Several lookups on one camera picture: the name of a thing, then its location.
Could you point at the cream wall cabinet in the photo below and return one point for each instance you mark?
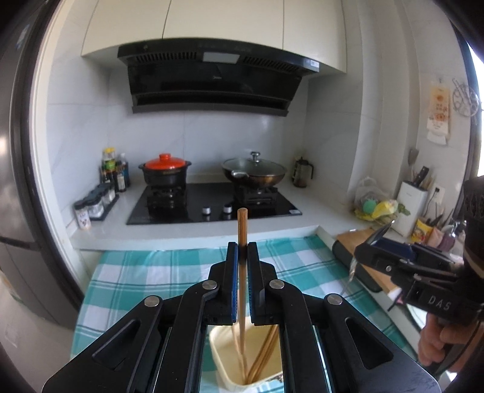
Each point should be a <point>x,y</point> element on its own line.
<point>227,22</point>

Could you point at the wooden chopstick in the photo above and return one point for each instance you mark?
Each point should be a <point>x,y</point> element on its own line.
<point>236,347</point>
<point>262,351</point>
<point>257,361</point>
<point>242,230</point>
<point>269,344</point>

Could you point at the wooden cutting board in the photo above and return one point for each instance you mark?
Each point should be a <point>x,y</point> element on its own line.
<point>349,235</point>

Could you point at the row of spice jars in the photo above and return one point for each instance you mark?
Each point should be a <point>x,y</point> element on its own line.
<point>94,206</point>

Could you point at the green label sauce bottle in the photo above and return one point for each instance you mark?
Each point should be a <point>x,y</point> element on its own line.
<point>109,164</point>

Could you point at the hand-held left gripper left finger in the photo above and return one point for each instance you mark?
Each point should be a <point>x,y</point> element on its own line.
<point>235,294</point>

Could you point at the teal checkered tablecloth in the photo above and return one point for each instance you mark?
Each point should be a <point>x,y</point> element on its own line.
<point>151,272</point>

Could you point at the wall calendar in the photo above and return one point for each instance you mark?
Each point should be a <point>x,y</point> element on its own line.
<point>439,109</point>

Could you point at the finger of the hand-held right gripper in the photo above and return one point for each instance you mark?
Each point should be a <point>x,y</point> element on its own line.
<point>408,250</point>
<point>378,259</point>

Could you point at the clear plastic bag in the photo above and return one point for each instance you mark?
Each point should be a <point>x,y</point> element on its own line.
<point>368,189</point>

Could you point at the black wok with glass lid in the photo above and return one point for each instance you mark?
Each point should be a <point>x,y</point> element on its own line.
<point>261,177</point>

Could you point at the person's right hand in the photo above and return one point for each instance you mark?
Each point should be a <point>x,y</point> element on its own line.
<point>431,340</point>

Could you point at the yellow snack packet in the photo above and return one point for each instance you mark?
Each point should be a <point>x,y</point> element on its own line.
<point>421,230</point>

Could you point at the black clay pot red lid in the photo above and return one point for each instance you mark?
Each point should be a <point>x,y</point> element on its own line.
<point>166,175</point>

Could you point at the stainless steel fridge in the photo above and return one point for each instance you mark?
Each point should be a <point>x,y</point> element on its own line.
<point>22,189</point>

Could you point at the cream ribbed utensil holder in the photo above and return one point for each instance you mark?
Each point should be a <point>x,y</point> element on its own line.
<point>227,351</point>

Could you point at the green scrub ball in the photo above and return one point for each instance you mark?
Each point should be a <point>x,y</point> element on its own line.
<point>369,206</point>

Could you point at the white knife block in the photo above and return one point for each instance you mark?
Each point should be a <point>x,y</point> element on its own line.
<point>410,204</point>

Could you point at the dark sauce bottle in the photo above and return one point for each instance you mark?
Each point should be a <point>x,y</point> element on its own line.
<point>126,170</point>
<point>121,179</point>

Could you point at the black range hood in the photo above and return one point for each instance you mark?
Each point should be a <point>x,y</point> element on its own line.
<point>211,79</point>

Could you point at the yellow cloth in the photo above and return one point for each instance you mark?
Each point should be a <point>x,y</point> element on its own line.
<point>385,209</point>

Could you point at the black gas stove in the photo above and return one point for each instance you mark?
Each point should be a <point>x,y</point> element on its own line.
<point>204,200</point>

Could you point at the large metal spoon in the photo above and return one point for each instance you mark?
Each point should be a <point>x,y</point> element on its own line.
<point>351,270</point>

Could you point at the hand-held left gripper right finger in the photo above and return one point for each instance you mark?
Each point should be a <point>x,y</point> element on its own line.
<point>252,287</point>

